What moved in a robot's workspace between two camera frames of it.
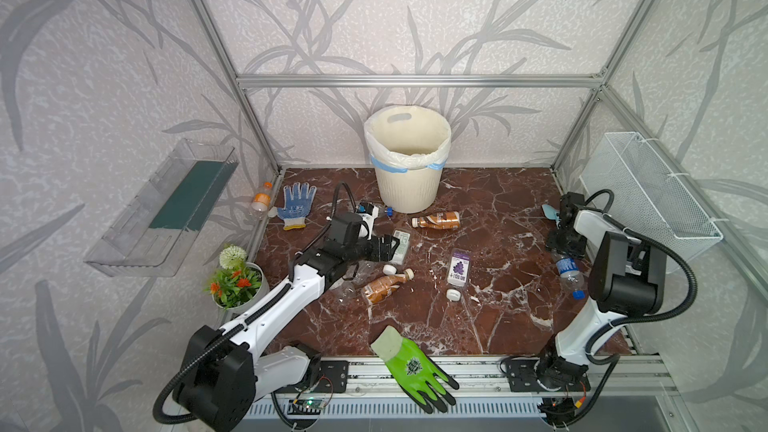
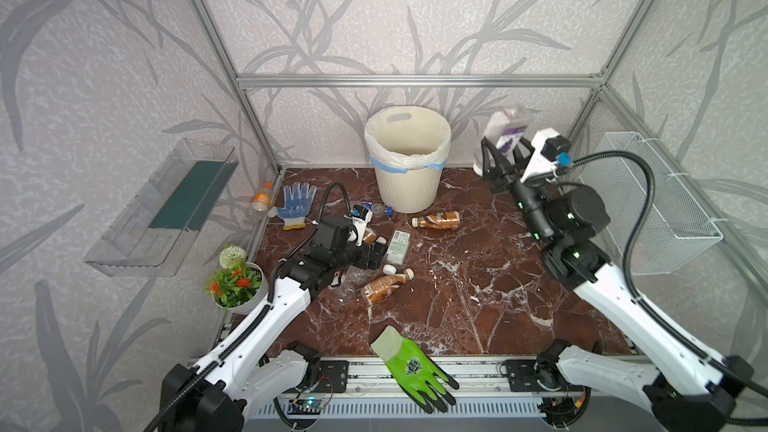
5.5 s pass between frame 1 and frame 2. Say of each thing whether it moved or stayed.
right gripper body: moved
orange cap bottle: stayed
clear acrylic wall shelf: stayed
